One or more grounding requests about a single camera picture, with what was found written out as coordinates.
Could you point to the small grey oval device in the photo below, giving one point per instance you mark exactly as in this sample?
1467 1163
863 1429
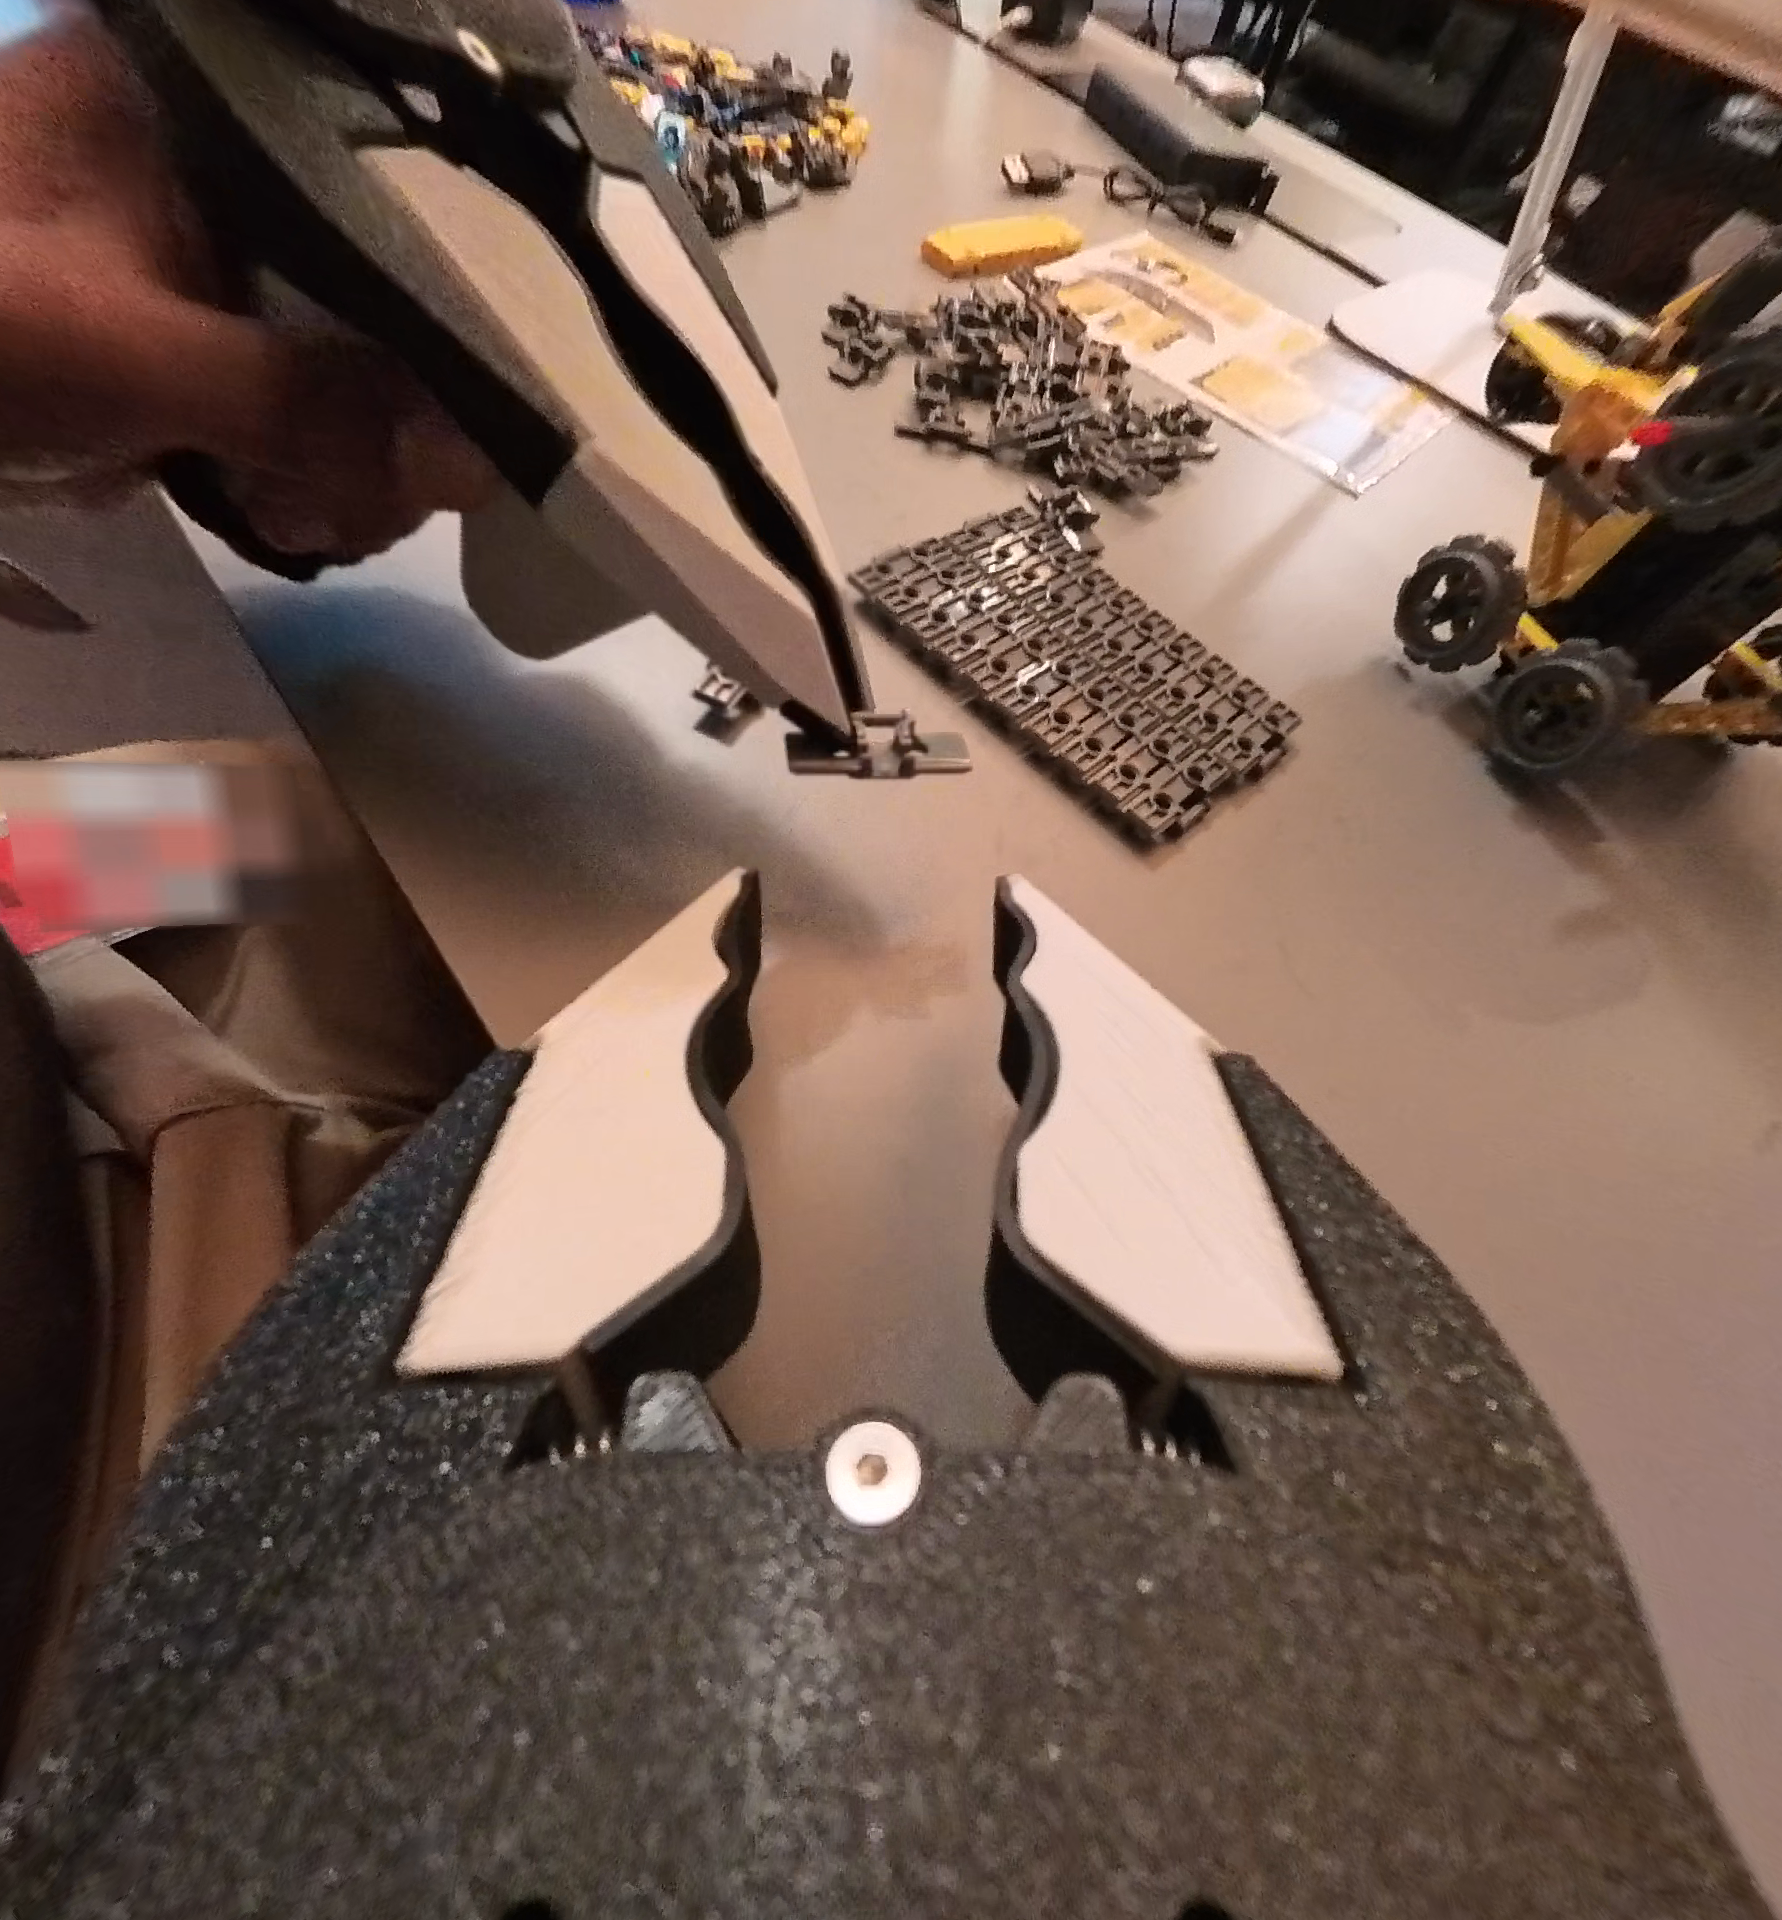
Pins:
1221 90

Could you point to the pile of loose track links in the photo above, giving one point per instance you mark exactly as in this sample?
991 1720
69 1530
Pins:
1025 391

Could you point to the black power adapter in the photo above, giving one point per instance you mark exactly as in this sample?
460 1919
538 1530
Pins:
1176 151

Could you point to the short dark grey track strip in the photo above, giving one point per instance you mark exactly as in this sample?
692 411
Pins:
874 747

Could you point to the long yellow brick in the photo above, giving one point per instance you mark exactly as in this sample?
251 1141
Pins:
1001 246

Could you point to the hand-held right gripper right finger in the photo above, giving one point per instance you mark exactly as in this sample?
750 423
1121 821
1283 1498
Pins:
1159 1198

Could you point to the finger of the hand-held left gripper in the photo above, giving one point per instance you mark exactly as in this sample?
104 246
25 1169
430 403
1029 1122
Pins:
527 302
730 391

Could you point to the yellow black brick vehicle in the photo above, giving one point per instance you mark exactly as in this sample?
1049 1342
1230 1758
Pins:
1701 497

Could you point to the yellow black sticker sheet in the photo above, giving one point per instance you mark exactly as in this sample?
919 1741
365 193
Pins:
1251 363

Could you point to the white book stand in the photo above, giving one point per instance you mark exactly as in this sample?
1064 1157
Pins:
1431 343

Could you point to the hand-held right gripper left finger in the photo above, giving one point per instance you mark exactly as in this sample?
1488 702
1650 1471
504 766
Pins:
607 1169

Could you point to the pile of yellow black bricks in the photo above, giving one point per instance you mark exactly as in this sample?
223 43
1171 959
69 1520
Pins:
739 120

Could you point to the person's left hand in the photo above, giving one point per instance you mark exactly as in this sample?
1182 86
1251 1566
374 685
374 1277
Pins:
111 302

